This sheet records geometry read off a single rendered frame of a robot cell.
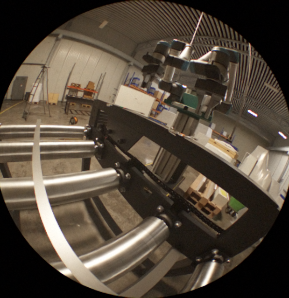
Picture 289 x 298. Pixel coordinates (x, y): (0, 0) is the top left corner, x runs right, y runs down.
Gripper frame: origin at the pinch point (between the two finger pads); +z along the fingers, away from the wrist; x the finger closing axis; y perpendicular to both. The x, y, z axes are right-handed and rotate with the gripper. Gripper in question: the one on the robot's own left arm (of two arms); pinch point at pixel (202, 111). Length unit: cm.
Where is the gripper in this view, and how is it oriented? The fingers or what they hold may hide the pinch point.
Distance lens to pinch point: 43.8
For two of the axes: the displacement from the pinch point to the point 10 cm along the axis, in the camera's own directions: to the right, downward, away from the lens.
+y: 6.6, -0.3, 7.5
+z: -3.5, 8.7, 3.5
